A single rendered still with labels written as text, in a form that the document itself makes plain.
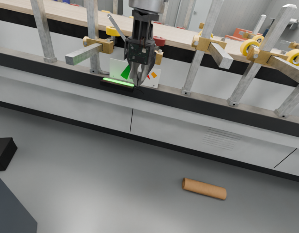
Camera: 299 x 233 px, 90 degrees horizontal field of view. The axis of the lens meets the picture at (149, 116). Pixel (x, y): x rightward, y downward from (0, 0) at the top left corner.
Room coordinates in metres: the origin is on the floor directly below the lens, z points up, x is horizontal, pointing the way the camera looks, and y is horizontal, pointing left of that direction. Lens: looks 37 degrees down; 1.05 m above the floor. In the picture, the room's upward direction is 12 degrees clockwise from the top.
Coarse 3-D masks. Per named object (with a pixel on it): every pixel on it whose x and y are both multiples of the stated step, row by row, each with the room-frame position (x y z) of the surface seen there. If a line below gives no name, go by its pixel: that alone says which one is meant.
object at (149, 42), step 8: (136, 16) 0.41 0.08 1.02; (144, 16) 0.41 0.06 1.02; (152, 16) 0.43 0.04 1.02; (136, 24) 0.43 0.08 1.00; (144, 24) 0.43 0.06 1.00; (136, 32) 0.43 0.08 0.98; (144, 32) 0.43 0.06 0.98; (128, 40) 0.41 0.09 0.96; (136, 40) 0.41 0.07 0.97; (144, 40) 0.40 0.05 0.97; (152, 40) 0.46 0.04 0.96; (128, 48) 0.41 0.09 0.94; (136, 48) 0.41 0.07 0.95; (144, 48) 0.40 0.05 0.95; (152, 48) 0.43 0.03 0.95; (128, 56) 0.41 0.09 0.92; (136, 56) 0.40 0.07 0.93; (144, 56) 0.41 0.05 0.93; (144, 64) 0.41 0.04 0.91
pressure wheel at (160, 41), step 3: (153, 36) 0.90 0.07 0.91; (156, 36) 0.92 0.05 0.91; (153, 39) 0.86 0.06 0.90; (156, 39) 0.85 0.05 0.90; (159, 39) 0.85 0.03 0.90; (162, 39) 0.86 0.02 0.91; (156, 42) 0.85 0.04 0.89; (159, 42) 0.85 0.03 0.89; (162, 42) 0.86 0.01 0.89; (156, 45) 0.85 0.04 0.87; (159, 45) 0.86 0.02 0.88; (162, 45) 0.87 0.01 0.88
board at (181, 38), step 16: (0, 0) 1.05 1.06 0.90; (16, 0) 1.19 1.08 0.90; (48, 0) 1.62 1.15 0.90; (48, 16) 0.97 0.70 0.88; (64, 16) 0.97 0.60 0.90; (80, 16) 1.10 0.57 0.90; (112, 16) 1.46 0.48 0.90; (128, 32) 0.94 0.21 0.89; (160, 32) 1.13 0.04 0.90; (176, 32) 1.29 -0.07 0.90; (192, 32) 1.52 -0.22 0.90; (192, 48) 0.92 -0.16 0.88
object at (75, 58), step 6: (114, 42) 0.88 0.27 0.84; (84, 48) 0.61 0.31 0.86; (90, 48) 0.63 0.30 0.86; (96, 48) 0.66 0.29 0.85; (102, 48) 0.72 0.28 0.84; (72, 54) 0.52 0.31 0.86; (78, 54) 0.53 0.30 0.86; (84, 54) 0.56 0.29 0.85; (90, 54) 0.61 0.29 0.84; (66, 60) 0.49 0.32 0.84; (72, 60) 0.49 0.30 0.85; (78, 60) 0.52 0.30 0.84
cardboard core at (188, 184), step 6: (186, 180) 0.62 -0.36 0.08; (192, 180) 0.63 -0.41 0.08; (186, 186) 0.58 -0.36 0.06; (192, 186) 0.59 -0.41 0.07; (198, 186) 0.59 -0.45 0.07; (204, 186) 0.60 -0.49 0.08; (210, 186) 0.61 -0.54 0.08; (216, 186) 0.63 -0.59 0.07; (198, 192) 0.57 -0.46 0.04; (204, 192) 0.57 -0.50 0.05; (210, 192) 0.58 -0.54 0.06; (216, 192) 0.58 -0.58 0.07; (222, 192) 0.59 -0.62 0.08; (222, 198) 0.56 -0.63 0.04
